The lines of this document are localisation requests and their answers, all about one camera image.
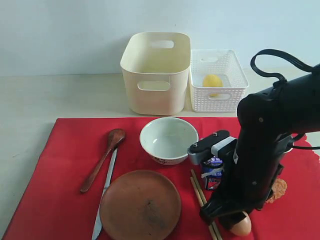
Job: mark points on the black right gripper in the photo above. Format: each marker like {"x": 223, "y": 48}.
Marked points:
{"x": 250, "y": 168}

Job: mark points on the brown egg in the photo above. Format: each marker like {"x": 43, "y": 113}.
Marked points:
{"x": 243, "y": 227}

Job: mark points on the blue white milk carton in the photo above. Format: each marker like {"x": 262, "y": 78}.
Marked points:
{"x": 211, "y": 173}

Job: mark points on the yellow lemon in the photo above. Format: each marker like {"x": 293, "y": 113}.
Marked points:
{"x": 212, "y": 81}

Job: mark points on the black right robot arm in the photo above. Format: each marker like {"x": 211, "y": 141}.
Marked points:
{"x": 286, "y": 108}

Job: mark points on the right wooden chopstick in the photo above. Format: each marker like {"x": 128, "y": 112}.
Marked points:
{"x": 204, "y": 200}

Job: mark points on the fried chicken piece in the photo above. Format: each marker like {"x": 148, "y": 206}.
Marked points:
{"x": 279, "y": 189}

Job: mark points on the brown wooden plate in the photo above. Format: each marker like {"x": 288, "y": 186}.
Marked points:
{"x": 140, "y": 205}

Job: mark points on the white ceramic floral bowl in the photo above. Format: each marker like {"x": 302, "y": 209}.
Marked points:
{"x": 167, "y": 139}

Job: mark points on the white perforated plastic basket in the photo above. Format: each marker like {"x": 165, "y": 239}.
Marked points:
{"x": 224, "y": 64}

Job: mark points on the steel table knife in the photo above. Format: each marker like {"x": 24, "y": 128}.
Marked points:
{"x": 98, "y": 225}

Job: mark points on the dark wooden spoon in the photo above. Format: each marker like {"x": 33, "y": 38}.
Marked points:
{"x": 114, "y": 138}

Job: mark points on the red tablecloth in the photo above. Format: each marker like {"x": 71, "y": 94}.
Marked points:
{"x": 52, "y": 207}

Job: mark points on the cream plastic storage bin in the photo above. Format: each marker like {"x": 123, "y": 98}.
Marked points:
{"x": 155, "y": 68}

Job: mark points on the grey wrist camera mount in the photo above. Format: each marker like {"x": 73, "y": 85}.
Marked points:
{"x": 215, "y": 145}

